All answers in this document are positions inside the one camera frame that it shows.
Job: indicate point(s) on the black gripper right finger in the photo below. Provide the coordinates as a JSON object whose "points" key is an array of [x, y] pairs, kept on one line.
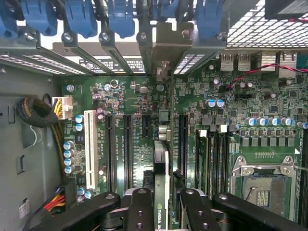
{"points": [[197, 214]]}

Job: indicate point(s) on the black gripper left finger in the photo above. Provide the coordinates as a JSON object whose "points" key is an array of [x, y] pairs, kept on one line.
{"points": [[140, 214]]}

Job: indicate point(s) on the installed green RAM stick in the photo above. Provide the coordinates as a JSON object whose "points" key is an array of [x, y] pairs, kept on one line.
{"points": [[201, 161]]}

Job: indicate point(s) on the long black expansion slot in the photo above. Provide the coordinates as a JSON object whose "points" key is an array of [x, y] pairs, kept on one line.
{"points": [[128, 151], [110, 151], [183, 146]]}

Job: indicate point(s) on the metal CPU socket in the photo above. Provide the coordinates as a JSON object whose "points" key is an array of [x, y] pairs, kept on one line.
{"points": [[264, 185]]}

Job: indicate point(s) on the white PCI expansion slot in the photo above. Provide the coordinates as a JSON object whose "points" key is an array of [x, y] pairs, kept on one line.
{"points": [[91, 149]]}

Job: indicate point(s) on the short black expansion slot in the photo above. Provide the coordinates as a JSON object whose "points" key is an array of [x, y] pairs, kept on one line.
{"points": [[147, 126]]}

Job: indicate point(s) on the black open PC case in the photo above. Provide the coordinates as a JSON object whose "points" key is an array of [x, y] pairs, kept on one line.
{"points": [[31, 156]]}

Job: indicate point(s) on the green motherboard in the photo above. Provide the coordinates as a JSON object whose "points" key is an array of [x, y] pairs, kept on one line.
{"points": [[252, 101]]}

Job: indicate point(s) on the white power connector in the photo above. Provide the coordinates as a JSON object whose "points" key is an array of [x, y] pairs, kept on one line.
{"points": [[63, 106]]}

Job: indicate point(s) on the blue card retention clip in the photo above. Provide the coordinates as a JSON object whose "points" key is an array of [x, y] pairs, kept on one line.
{"points": [[121, 19], [41, 16], [7, 21], [209, 21], [80, 19]]}

